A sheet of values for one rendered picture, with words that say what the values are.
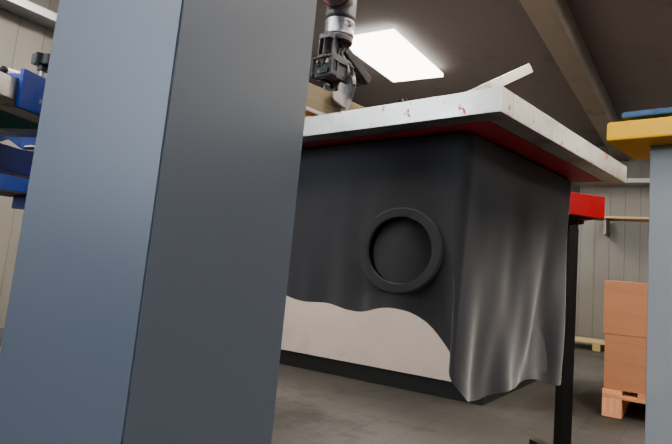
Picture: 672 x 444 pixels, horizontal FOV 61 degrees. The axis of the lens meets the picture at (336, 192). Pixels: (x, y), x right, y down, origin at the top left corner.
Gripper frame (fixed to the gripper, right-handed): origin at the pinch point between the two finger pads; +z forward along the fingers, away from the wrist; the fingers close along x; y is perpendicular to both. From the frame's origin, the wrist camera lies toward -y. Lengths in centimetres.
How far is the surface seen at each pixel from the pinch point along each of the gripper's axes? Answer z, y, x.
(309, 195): 23.8, 21.9, 15.4
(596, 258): -22, -798, -200
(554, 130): 12, 10, 59
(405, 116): 13, 29, 43
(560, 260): 32, -18, 50
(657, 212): 26, 14, 75
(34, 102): 13, 65, -13
